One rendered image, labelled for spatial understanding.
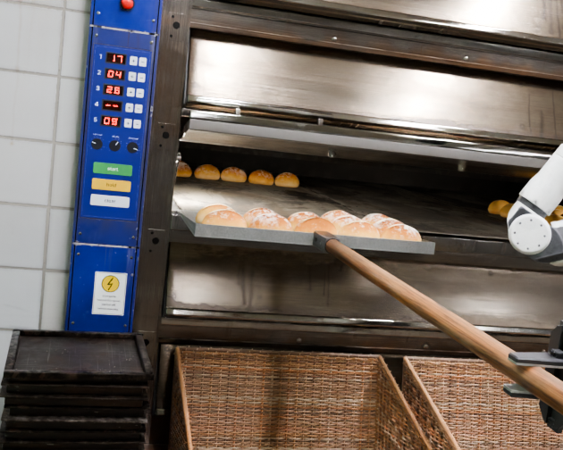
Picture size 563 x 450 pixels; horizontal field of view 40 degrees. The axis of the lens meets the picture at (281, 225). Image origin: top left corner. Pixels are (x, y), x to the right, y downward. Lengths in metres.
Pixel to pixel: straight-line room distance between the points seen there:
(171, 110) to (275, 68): 0.28
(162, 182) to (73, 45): 0.38
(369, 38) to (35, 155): 0.86
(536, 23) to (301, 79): 0.65
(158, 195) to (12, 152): 0.35
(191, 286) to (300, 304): 0.29
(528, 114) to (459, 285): 0.50
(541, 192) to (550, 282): 0.78
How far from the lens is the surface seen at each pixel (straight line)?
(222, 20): 1.90
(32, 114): 1.88
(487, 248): 2.17
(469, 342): 1.02
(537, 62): 2.19
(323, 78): 1.96
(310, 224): 1.69
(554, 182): 1.57
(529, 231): 1.53
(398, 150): 1.86
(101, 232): 1.87
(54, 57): 1.88
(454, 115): 2.06
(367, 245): 1.71
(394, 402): 1.98
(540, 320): 2.28
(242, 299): 1.96
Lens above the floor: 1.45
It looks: 8 degrees down
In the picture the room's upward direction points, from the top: 7 degrees clockwise
